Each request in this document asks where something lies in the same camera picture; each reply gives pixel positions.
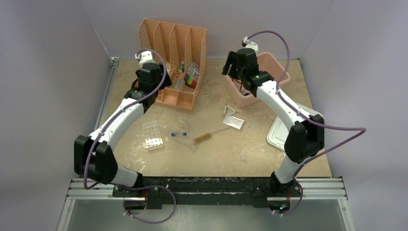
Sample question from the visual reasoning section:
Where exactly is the white clay triangle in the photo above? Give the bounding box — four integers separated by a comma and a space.
223, 104, 238, 117

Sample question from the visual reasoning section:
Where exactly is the white plastic bin lid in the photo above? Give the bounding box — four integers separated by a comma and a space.
266, 105, 324, 157

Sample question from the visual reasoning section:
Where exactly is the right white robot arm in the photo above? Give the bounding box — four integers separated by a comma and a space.
222, 46, 324, 196

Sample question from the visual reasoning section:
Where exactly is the orange plastic file organizer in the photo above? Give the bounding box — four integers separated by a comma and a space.
139, 19, 207, 112

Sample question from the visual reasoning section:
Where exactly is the aluminium frame rail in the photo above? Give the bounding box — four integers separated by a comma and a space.
66, 178, 348, 201

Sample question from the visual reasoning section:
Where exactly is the clear test tube rack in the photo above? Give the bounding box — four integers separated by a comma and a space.
142, 121, 164, 151

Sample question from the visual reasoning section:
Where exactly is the green capped tube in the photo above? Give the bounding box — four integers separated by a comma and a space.
174, 61, 185, 90

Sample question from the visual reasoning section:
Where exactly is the pink plastic bin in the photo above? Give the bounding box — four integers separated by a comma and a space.
224, 51, 285, 109

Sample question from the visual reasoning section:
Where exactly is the clear glass beaker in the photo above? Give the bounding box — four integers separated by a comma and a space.
177, 119, 191, 130

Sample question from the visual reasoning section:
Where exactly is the blue capped test tube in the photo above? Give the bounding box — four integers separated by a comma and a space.
170, 132, 188, 137

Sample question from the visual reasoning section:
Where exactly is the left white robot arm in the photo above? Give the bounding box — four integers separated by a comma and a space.
74, 49, 172, 197

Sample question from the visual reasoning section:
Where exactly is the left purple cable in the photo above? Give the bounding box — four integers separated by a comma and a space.
83, 48, 178, 224

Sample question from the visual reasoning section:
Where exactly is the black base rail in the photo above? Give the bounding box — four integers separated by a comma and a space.
113, 176, 301, 212

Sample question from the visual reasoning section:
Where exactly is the test tube brush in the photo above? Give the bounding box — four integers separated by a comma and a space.
193, 127, 229, 145

